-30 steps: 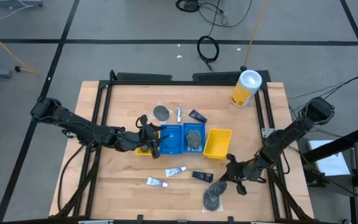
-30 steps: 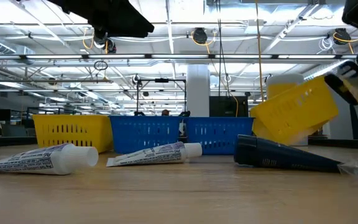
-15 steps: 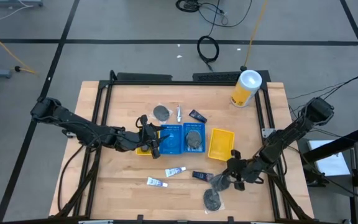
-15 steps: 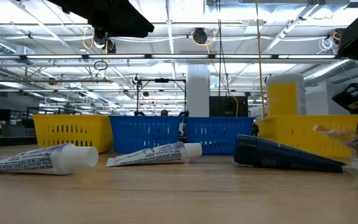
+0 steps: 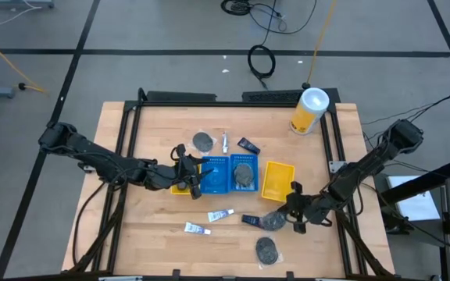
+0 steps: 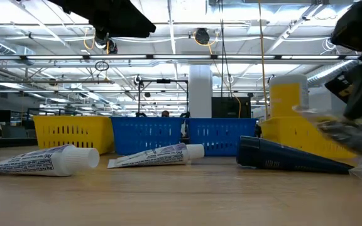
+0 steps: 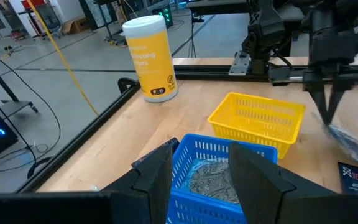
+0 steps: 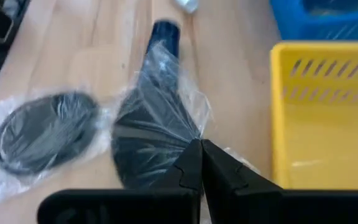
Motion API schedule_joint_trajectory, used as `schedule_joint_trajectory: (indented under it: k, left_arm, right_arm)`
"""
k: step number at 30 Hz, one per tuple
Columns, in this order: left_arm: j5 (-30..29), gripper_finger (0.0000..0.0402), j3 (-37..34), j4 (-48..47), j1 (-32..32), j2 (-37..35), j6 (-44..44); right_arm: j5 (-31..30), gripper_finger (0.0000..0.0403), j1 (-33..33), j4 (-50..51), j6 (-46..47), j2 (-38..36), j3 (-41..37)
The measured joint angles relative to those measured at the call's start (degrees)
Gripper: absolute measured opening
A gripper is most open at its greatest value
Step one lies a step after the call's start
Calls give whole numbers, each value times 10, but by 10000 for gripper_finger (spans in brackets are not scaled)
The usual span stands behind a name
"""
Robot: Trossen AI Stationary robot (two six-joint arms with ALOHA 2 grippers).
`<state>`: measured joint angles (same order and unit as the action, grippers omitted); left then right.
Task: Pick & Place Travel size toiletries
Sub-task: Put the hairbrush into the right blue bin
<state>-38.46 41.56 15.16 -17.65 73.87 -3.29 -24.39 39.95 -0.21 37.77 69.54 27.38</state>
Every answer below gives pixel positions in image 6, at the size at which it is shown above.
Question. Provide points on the yellow canister with white lid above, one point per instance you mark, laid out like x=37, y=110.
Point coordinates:
x=286, y=100

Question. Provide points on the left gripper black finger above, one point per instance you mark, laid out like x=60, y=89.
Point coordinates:
x=121, y=19

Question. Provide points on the dark blue cream tube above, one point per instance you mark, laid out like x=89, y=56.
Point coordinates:
x=278, y=157

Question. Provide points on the white building column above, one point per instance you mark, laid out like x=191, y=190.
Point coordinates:
x=200, y=91

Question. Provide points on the blue plastic basket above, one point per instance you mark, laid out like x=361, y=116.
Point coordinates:
x=218, y=135
x=146, y=135

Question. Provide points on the black cabinet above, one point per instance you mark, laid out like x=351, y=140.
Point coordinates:
x=231, y=107

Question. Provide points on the black metal frame stand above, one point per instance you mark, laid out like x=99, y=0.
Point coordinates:
x=163, y=81

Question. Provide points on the person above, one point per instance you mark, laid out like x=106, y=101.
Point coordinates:
x=165, y=113

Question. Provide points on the black item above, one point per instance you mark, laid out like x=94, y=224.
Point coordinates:
x=357, y=138

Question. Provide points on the black metal table frame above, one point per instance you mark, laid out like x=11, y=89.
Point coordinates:
x=8, y=142

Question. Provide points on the yellow plastic basket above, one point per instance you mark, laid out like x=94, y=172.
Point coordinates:
x=74, y=132
x=294, y=135

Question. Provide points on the white toothpaste tube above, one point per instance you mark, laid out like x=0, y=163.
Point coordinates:
x=162, y=155
x=58, y=160

